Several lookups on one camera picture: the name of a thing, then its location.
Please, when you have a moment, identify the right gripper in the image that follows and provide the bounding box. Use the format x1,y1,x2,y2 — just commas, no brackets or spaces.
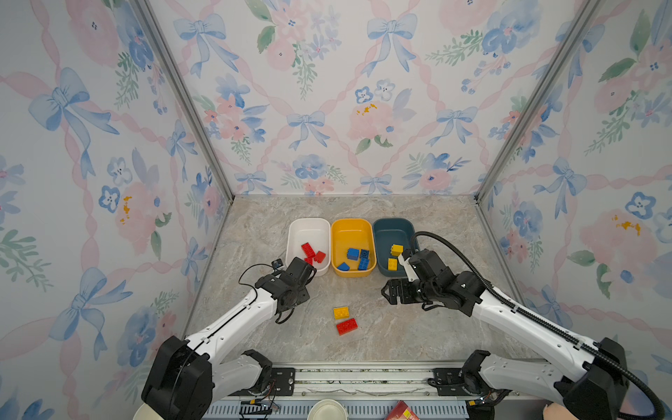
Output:
379,278,439,306

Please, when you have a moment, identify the yellow round lego piece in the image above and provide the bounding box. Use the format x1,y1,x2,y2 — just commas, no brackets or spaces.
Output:
390,244,404,257

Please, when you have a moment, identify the small red lego brick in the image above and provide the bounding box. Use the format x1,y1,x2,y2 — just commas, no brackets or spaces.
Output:
313,251,327,264

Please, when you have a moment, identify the white plastic container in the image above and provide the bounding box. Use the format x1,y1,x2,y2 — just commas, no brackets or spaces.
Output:
285,218,332,278

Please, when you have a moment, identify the long red lego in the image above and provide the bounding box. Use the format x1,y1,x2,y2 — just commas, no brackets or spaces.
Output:
336,318,359,336

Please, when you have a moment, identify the yellow plastic container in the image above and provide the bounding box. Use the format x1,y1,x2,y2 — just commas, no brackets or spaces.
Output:
331,219,377,278

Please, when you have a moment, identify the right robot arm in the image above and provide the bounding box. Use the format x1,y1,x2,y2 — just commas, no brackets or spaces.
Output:
381,250,629,419

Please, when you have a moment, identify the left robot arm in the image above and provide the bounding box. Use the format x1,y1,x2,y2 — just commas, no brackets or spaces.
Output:
134,257,317,419

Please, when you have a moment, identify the red packet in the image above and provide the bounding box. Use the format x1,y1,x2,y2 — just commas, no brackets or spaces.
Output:
385,401,419,420

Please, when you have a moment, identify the white bowl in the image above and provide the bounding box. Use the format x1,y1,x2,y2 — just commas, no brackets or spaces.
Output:
307,399,348,420

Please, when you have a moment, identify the beige paper cup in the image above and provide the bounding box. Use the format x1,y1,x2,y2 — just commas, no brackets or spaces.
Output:
133,404,154,420

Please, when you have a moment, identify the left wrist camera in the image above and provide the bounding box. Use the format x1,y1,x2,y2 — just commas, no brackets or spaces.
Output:
271,258,284,270

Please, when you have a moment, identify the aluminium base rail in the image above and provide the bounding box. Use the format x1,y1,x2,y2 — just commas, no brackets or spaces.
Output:
201,362,549,419

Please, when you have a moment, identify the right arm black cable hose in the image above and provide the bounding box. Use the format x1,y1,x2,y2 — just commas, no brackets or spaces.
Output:
411,230,667,420

